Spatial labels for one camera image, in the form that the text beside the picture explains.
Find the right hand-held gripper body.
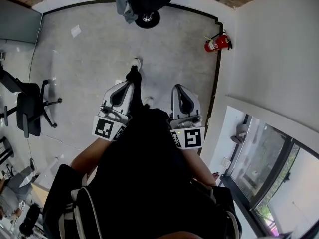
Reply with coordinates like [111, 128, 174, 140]
[166, 113, 206, 150]

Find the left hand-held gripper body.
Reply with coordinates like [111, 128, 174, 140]
[92, 103, 133, 143]

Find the black coat rack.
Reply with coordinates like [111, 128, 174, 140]
[134, 9, 161, 29]

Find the person's left forearm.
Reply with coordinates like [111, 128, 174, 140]
[69, 136, 118, 184]

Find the person's right forearm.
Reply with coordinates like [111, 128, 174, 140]
[183, 147, 218, 187]

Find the person's black clothing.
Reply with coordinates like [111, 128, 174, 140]
[93, 65, 202, 236]

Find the grey cap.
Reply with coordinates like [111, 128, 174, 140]
[230, 123, 248, 143]

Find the red fire extinguisher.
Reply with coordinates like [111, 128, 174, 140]
[204, 29, 233, 53]

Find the white paper sheet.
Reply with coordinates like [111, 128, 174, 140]
[70, 24, 82, 38]

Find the person's black white-trimmed jacket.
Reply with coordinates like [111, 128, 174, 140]
[42, 163, 243, 239]

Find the black office chair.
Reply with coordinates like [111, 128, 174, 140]
[0, 67, 63, 139]

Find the black-framed window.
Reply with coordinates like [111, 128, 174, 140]
[224, 105, 319, 239]

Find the wooden desk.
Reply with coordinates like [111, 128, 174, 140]
[30, 182, 51, 209]

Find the grey hanging garment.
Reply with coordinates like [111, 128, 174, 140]
[113, 0, 138, 25]

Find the black stool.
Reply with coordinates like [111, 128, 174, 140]
[0, 136, 14, 167]

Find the black bulky object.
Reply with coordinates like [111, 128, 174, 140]
[19, 203, 42, 237]

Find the grey partition panel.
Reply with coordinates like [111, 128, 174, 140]
[0, 0, 43, 45]

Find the thin dark floor cable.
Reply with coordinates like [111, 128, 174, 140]
[28, 13, 43, 84]

